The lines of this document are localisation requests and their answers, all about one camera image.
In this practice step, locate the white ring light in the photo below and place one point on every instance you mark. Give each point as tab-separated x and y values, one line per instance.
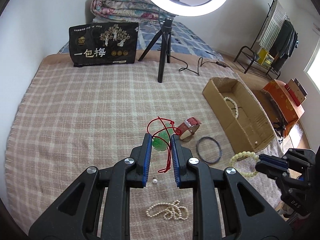
175	8

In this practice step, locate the open cardboard box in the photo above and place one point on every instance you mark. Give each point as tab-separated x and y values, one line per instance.
240	114

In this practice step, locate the blue patterned bed sheet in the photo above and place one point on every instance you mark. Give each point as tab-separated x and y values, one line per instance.
183	40

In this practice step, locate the folded floral quilt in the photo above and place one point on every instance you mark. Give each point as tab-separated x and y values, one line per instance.
128	11

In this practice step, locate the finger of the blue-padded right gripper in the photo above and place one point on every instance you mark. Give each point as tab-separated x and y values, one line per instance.
272	166

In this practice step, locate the red leather watch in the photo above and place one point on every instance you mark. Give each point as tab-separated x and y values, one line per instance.
188	128

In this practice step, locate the dark hanging clothes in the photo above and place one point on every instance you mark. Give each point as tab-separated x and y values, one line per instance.
284	45

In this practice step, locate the red and tan box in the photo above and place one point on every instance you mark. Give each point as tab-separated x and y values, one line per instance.
297	91

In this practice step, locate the black clothes rack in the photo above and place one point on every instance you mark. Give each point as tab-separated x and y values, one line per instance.
248	55

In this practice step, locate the black snack bag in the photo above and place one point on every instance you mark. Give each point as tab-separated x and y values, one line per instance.
103	43

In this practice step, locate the dark green bangle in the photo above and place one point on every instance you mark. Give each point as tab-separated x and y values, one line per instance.
208	150

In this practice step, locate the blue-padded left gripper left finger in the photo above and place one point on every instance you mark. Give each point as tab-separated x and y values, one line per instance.
97	204

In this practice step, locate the orange gift box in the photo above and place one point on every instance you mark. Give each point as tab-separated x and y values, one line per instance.
290	111

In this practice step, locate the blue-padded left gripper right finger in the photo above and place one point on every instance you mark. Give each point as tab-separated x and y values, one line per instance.
225	204

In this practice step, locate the black tripod stand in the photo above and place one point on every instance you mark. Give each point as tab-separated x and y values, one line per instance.
165	34

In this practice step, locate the striped hanging cloth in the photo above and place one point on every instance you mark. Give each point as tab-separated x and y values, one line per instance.
272	26

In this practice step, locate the yellow box on rack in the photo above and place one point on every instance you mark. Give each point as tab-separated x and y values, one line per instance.
264	58

